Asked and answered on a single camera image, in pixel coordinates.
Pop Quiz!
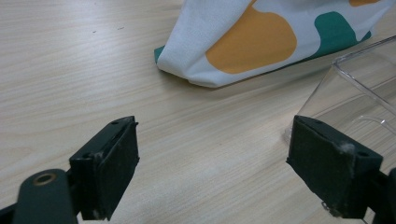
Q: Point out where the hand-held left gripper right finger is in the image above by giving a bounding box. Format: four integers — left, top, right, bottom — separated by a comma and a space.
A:
286, 115, 384, 219

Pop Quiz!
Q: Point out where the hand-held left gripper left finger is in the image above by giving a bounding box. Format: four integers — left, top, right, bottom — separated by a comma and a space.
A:
68, 115, 140, 222

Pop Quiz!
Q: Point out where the clear plastic box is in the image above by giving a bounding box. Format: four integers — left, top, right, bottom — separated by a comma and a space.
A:
283, 35, 396, 224

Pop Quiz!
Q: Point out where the white cloth with orange green patches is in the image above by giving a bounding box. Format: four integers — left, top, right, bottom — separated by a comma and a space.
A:
153, 0, 396, 89

